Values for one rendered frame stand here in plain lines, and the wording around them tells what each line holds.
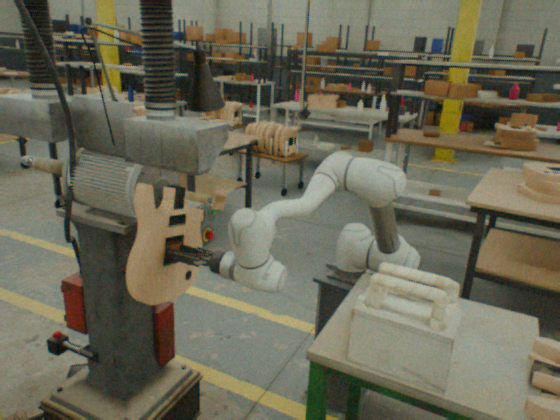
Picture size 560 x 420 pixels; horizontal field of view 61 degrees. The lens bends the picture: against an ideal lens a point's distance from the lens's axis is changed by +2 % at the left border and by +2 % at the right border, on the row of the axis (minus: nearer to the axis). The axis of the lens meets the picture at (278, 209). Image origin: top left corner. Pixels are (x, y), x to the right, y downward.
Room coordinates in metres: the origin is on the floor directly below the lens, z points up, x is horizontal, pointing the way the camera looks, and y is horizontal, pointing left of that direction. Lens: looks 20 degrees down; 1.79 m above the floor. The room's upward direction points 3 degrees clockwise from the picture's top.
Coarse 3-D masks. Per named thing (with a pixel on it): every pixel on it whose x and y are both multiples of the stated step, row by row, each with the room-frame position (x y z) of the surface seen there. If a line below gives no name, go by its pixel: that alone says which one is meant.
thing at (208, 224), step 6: (186, 204) 1.87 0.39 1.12; (192, 204) 1.88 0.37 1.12; (198, 204) 1.88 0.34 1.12; (204, 204) 1.89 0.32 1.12; (210, 204) 1.92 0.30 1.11; (204, 210) 1.88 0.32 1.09; (210, 210) 1.92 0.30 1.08; (204, 216) 1.88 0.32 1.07; (210, 216) 1.92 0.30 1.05; (204, 222) 1.88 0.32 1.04; (210, 222) 1.92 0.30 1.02; (204, 228) 1.88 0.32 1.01; (210, 228) 1.92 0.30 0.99; (204, 234) 1.88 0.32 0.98; (204, 240) 1.88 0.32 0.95; (210, 240) 1.92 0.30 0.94
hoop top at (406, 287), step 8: (376, 280) 1.12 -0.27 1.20; (384, 280) 1.11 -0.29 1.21; (392, 280) 1.11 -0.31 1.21; (400, 280) 1.10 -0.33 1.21; (392, 288) 1.10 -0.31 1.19; (400, 288) 1.09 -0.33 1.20; (408, 288) 1.08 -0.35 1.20; (416, 288) 1.07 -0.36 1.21; (424, 288) 1.07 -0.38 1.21; (432, 288) 1.07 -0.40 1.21; (424, 296) 1.06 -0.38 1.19; (432, 296) 1.05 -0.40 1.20; (440, 296) 1.04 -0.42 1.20
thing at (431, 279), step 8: (384, 264) 1.20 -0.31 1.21; (392, 264) 1.19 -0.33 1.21; (392, 272) 1.18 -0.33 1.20; (400, 272) 1.17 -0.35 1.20; (408, 272) 1.16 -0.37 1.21; (416, 272) 1.16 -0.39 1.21; (424, 272) 1.16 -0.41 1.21; (416, 280) 1.15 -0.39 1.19; (424, 280) 1.14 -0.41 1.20; (432, 280) 1.13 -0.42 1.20; (440, 280) 1.13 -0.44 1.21; (448, 280) 1.12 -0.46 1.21
